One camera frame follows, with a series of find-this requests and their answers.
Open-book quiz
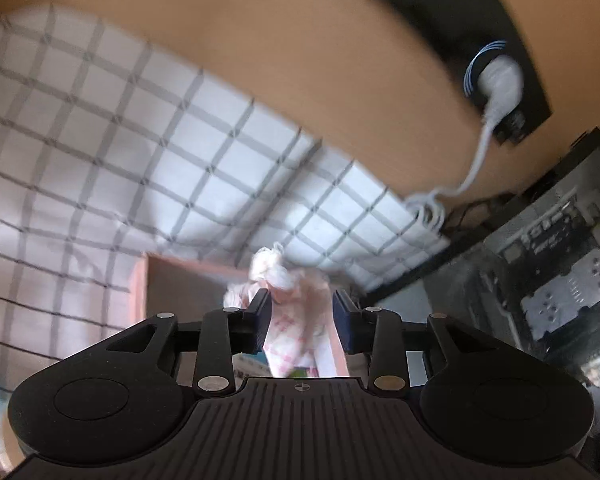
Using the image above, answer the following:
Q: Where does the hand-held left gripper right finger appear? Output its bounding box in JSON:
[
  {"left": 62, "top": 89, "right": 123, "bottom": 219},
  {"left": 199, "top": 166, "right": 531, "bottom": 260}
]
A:
[{"left": 332, "top": 288, "right": 487, "bottom": 392}]

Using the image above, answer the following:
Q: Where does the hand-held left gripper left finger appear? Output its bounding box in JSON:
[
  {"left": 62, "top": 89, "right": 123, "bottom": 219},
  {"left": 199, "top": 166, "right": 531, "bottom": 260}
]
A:
[{"left": 105, "top": 288, "right": 272, "bottom": 395}]

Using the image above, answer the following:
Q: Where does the pink cardboard box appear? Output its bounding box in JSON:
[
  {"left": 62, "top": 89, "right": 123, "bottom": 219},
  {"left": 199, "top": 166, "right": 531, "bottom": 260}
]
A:
[{"left": 130, "top": 252, "right": 253, "bottom": 333}]

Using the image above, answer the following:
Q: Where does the white checked tablecloth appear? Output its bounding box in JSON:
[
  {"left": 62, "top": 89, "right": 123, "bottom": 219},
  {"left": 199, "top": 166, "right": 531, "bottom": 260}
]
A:
[{"left": 0, "top": 2, "right": 452, "bottom": 461}]

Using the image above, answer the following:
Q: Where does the black power strip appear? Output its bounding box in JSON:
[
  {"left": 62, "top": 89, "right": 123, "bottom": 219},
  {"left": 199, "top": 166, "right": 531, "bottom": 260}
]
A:
[{"left": 330, "top": 0, "right": 553, "bottom": 147}]

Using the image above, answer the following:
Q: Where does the white plug with cable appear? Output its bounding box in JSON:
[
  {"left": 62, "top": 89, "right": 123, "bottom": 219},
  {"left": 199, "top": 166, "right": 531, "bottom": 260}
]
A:
[{"left": 404, "top": 55, "right": 526, "bottom": 233}]

